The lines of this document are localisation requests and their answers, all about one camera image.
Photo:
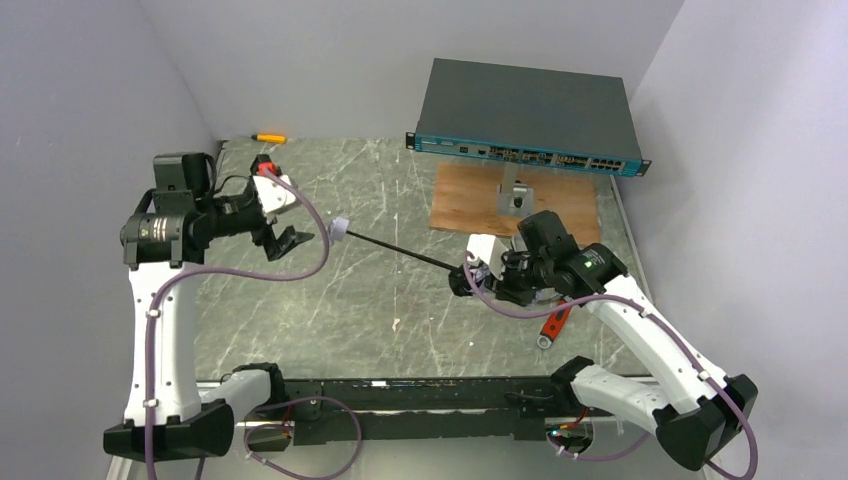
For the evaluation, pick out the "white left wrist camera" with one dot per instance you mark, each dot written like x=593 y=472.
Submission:
x=273 y=197

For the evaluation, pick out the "grey network switch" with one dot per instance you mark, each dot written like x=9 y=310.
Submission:
x=528 y=116

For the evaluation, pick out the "black umbrella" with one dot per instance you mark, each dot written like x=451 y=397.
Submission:
x=339 y=228

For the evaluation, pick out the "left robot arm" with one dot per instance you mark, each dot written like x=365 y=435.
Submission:
x=164 y=243

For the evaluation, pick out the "red handled adjustable wrench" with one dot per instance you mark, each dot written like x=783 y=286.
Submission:
x=552 y=328

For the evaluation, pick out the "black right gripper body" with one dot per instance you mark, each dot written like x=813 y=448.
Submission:
x=480 y=283

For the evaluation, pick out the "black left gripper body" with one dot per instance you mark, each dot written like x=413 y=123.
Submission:
x=269 y=234

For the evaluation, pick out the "metal switch stand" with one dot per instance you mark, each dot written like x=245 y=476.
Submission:
x=514 y=197

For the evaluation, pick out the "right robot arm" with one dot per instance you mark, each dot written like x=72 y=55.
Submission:
x=694 y=409

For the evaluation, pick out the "plywood board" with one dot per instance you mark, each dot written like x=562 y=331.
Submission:
x=475 y=199

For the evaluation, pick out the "orange utility knife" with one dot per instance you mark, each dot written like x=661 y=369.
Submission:
x=269 y=138

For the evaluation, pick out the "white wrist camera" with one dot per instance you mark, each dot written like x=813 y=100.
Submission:
x=489 y=250
x=273 y=197

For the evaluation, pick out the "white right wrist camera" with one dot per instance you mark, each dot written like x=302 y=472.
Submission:
x=489 y=250

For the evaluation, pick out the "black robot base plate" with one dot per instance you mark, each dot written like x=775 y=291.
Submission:
x=521 y=408

